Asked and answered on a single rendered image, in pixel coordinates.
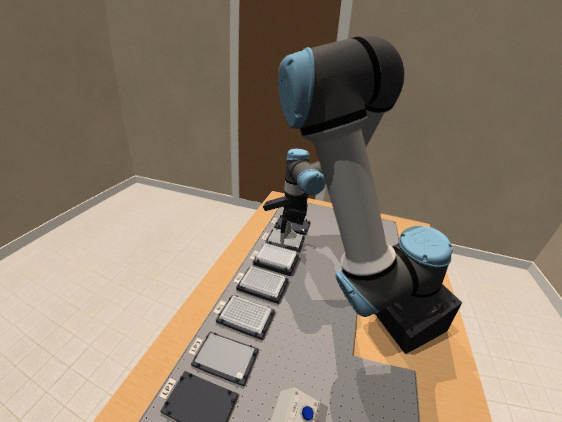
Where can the clear plastic lid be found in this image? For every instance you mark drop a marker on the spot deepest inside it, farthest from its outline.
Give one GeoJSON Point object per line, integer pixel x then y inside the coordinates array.
{"type": "Point", "coordinates": [225, 356]}

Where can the black l-shaped nest locator rail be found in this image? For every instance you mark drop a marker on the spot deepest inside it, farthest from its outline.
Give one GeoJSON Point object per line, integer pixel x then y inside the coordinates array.
{"type": "Point", "coordinates": [261, 295]}

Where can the beige operator button panel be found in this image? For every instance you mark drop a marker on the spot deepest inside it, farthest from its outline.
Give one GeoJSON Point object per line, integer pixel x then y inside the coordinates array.
{"type": "Point", "coordinates": [295, 406]}

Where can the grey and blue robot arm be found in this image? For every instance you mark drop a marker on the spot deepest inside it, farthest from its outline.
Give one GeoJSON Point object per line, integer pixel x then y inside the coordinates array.
{"type": "Point", "coordinates": [323, 91]}

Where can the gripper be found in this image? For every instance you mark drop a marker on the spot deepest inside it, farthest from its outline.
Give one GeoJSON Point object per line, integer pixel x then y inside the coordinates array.
{"type": "Point", "coordinates": [294, 213]}

